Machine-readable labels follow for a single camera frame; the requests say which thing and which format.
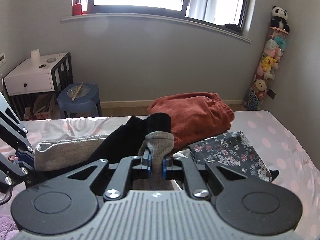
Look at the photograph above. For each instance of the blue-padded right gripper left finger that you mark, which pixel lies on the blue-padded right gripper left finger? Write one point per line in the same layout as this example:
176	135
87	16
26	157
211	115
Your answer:
146	163

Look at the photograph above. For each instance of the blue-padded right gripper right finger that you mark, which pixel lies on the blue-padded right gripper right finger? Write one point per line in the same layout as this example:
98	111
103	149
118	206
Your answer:
167	166

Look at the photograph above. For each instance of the grey and black sweater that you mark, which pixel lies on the grey and black sweater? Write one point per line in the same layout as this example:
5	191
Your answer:
56	157

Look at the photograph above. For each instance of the rust orange folded garment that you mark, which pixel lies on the rust orange folded garment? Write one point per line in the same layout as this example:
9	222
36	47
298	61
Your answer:
194	116

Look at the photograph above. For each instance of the dark floral folded garment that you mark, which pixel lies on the dark floral folded garment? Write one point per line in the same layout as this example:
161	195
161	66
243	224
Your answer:
232	150

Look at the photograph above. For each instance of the white bedside table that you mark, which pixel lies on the white bedside table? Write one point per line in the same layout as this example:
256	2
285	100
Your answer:
25	82

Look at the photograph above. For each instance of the blue plastic stool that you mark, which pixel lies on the blue plastic stool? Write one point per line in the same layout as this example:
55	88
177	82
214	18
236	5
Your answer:
79	98

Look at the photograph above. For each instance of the navy folded garment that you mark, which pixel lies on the navy folded garment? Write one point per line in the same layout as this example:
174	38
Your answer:
274	174

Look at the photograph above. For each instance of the white cylinder lamp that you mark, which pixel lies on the white cylinder lamp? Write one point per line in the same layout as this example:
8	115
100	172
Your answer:
35	58

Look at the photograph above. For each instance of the pink polka dot bedsheet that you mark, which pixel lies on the pink polka dot bedsheet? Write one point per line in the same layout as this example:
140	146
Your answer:
209	201

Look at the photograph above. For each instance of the clear plush toy storage tube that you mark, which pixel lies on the clear plush toy storage tube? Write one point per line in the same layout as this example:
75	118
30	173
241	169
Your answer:
274	47

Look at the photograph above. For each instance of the yellow pikachu plush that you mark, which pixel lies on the yellow pikachu plush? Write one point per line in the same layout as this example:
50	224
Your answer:
267	63

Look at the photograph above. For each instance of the red cup on sill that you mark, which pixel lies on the red cup on sill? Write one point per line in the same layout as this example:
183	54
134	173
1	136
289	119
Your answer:
77	9

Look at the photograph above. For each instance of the panda plush toy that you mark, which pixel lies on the panda plush toy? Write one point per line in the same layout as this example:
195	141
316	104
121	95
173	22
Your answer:
279	19

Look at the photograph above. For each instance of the black wall outlet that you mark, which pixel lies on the black wall outlet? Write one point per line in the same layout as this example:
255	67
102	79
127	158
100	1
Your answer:
271	94

